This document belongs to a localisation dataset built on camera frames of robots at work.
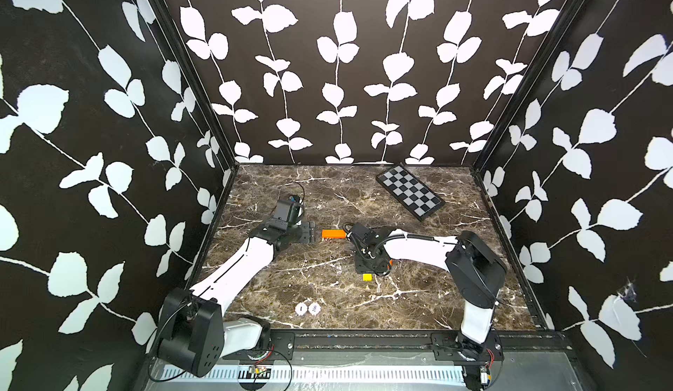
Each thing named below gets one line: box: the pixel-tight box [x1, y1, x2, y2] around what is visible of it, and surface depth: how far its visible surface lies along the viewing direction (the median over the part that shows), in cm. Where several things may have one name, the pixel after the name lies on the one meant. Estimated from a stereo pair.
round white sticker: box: [294, 301, 308, 316], surface depth 82 cm
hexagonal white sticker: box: [308, 301, 321, 316], surface depth 83 cm
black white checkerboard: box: [375, 164, 446, 222], surface depth 110 cm
